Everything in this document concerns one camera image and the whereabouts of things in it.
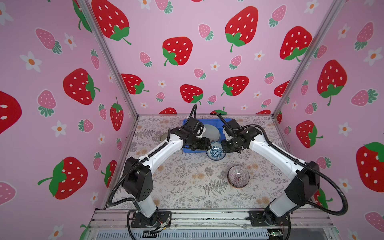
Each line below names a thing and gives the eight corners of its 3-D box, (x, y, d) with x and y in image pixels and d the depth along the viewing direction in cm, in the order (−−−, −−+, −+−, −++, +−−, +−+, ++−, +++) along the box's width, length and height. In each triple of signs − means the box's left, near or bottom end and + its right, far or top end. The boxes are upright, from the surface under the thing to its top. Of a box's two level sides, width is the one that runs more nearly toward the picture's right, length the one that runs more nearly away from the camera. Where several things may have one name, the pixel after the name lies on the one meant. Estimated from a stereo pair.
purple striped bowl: (227, 190, 85) (230, 184, 78) (225, 172, 92) (227, 165, 85) (246, 190, 85) (251, 184, 78) (243, 172, 92) (247, 165, 85)
